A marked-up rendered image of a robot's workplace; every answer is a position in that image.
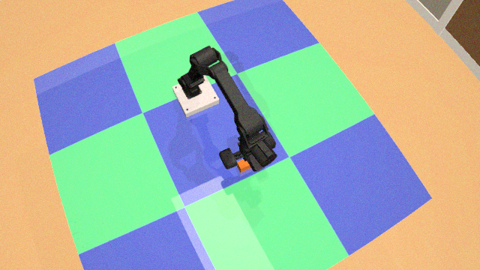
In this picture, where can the orange block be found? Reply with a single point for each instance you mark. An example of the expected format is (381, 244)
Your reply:
(243, 166)

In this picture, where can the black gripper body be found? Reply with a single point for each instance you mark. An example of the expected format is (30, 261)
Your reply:
(229, 159)

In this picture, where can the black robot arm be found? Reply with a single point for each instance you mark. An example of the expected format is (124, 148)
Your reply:
(248, 121)

